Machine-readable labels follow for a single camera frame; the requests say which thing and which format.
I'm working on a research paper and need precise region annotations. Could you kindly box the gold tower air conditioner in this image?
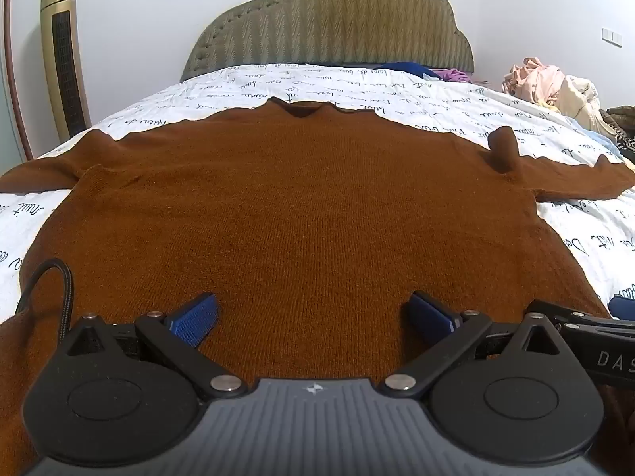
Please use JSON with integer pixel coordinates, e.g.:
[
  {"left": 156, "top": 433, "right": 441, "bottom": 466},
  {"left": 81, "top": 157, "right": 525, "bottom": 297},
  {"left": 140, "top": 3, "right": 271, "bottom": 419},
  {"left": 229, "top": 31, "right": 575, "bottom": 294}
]
[{"left": 40, "top": 0, "right": 93, "bottom": 146}]

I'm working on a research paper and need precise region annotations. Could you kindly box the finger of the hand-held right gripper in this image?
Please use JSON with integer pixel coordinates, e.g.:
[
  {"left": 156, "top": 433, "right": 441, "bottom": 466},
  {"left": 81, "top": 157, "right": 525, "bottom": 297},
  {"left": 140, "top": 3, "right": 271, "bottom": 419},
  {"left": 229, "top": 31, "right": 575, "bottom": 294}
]
[
  {"left": 525, "top": 299, "right": 635, "bottom": 332},
  {"left": 608, "top": 294, "right": 635, "bottom": 319}
]

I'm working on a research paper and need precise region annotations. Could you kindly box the brown knit sweater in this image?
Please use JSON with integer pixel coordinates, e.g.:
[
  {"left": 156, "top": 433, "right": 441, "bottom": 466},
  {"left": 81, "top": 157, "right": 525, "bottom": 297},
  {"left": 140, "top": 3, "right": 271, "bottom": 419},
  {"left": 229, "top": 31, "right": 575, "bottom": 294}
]
[{"left": 0, "top": 96, "right": 635, "bottom": 476}]

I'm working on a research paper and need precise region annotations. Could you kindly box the door with brown frame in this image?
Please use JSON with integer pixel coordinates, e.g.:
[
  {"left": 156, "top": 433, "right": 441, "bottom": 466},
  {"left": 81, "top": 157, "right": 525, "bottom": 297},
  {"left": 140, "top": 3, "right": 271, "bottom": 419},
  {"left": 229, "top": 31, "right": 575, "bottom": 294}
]
[{"left": 0, "top": 0, "right": 33, "bottom": 165}]

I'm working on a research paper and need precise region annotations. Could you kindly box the blue cloth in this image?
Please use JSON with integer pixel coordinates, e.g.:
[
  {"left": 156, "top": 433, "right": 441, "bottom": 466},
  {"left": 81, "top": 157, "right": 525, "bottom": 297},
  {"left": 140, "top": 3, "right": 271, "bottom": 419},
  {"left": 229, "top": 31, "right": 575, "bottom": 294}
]
[{"left": 374, "top": 61, "right": 441, "bottom": 81}]

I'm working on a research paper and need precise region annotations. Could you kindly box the black white patterned cloth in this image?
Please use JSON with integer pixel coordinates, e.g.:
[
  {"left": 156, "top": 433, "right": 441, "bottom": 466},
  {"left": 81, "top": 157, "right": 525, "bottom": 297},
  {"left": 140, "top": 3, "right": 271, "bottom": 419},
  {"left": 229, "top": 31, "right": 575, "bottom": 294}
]
[{"left": 615, "top": 131, "right": 635, "bottom": 165}]

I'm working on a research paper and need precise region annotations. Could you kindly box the pink clothes pile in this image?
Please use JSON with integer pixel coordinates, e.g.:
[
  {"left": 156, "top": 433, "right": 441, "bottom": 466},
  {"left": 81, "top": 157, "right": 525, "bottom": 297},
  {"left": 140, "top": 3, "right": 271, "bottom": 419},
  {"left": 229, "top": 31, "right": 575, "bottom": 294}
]
[{"left": 503, "top": 57, "right": 567, "bottom": 106}]

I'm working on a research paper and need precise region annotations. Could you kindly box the white printed bedspread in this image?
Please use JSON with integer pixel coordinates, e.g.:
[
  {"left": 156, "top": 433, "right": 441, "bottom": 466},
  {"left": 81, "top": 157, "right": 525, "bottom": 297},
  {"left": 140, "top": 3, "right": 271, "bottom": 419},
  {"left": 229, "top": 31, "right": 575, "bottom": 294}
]
[{"left": 0, "top": 62, "right": 635, "bottom": 325}]

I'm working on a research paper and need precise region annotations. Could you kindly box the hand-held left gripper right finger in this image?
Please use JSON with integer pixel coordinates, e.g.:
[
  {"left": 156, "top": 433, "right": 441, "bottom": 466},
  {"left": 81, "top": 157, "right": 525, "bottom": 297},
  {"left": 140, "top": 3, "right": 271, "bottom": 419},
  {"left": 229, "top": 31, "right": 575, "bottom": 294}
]
[{"left": 384, "top": 290, "right": 566, "bottom": 400}]

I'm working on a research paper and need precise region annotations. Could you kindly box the cream clothes pile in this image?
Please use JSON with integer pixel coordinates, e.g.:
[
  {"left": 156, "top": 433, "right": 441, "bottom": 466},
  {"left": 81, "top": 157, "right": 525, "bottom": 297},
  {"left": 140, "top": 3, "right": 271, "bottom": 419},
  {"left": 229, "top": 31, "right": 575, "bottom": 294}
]
[{"left": 550, "top": 74, "right": 617, "bottom": 136}]

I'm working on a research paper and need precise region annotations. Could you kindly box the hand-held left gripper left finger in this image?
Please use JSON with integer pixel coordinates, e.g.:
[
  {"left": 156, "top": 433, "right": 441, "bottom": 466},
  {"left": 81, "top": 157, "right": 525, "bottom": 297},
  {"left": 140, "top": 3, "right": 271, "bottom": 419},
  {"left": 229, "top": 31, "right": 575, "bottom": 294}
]
[{"left": 67, "top": 292, "right": 250, "bottom": 401}]

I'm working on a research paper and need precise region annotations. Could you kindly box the olive padded headboard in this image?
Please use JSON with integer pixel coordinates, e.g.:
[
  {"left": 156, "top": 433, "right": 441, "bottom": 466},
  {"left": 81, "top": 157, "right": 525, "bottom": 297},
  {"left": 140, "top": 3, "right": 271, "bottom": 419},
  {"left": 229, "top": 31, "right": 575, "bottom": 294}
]
[{"left": 179, "top": 0, "right": 476, "bottom": 83}]

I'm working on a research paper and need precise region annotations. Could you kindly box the black braided cable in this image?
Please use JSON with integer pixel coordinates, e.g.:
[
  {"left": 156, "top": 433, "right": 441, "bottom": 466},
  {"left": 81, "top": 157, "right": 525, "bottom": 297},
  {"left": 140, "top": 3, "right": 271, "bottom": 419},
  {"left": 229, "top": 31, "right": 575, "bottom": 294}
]
[{"left": 14, "top": 258, "right": 76, "bottom": 344}]

